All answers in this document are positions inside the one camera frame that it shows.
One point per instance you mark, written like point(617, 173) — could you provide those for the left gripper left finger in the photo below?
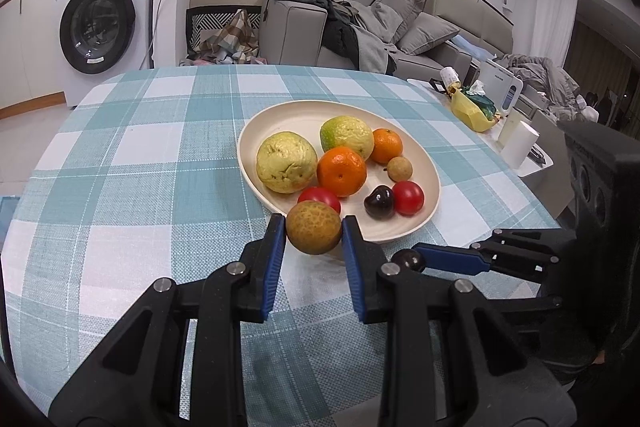
point(174, 358)

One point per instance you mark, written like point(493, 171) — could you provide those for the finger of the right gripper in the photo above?
point(450, 256)

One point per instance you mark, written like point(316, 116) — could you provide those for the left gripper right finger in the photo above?
point(452, 357)

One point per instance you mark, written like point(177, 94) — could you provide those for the dark cherry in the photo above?
point(380, 203)
point(409, 259)

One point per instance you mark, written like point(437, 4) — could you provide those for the red cherry tomato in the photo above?
point(320, 194)
point(408, 198)

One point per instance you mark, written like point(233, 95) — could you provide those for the brown longan with stem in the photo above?
point(313, 228)

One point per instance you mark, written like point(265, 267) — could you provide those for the green yellow citrus fruit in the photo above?
point(349, 132)

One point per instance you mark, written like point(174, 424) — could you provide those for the white paper roll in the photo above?
point(521, 141)

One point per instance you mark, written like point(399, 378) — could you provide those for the small orange mandarin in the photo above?
point(387, 145)

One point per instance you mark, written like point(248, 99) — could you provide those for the white appliance box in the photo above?
point(500, 86)

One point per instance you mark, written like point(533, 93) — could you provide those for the yellow guava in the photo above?
point(286, 162)

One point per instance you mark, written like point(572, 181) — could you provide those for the cream oval plate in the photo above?
point(306, 118)

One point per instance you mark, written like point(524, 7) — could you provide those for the grey cushion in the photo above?
point(425, 33)
point(407, 10)

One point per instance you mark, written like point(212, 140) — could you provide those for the dark clothes pile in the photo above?
point(296, 32)

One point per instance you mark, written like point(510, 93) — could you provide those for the grey sofa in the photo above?
point(483, 33)

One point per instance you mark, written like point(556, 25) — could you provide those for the plaid cloth on chair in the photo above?
point(235, 43)

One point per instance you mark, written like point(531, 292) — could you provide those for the white kitchen counter cabinet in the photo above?
point(29, 40)

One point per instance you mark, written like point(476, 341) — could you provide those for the black patterned chair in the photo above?
point(203, 21)

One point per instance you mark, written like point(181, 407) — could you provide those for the white washing machine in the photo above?
point(99, 39)

